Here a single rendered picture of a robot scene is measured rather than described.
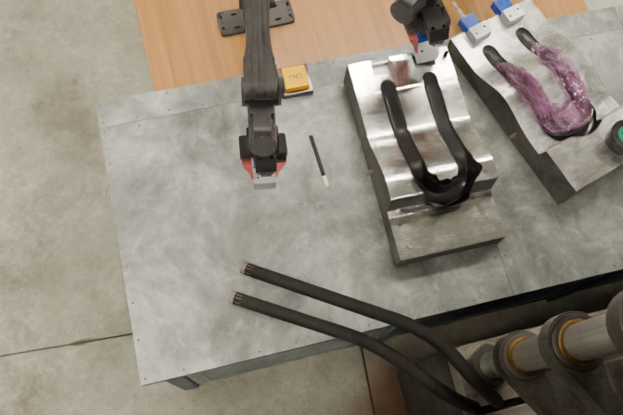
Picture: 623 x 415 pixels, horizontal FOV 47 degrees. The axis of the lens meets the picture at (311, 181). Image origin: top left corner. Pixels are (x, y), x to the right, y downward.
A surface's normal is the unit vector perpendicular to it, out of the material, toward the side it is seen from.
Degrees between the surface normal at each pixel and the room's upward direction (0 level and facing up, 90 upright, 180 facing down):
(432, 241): 0
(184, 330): 0
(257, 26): 14
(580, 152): 0
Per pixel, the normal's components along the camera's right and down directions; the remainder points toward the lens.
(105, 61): 0.07, -0.32
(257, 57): 0.07, -0.09
